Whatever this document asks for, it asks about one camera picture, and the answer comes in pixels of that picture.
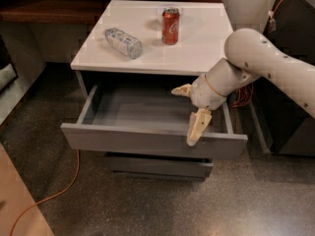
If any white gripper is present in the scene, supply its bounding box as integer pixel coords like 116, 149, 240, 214
171, 75, 226, 147

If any red coke can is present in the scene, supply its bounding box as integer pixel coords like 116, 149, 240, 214
162, 7, 180, 45

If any grey top drawer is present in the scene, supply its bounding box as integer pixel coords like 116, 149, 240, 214
61, 85, 247, 159

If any grey drawer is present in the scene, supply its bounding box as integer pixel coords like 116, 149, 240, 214
61, 85, 247, 159
104, 152, 213, 179

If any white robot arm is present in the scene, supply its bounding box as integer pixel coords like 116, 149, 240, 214
171, 29, 315, 147

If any white top drawer cabinet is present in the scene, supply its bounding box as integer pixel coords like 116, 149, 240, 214
70, 0, 250, 182

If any grey bottom drawer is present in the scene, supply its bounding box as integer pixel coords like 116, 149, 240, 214
104, 152, 213, 179

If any clear plastic water bottle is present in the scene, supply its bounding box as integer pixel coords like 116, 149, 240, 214
104, 28, 143, 59

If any power plug on cabinet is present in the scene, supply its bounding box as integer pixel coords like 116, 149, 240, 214
268, 11, 276, 32

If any dark wooden shelf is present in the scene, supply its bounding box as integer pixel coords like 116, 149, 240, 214
0, 0, 222, 25

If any orange extension cable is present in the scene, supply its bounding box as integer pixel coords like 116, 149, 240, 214
8, 83, 255, 236

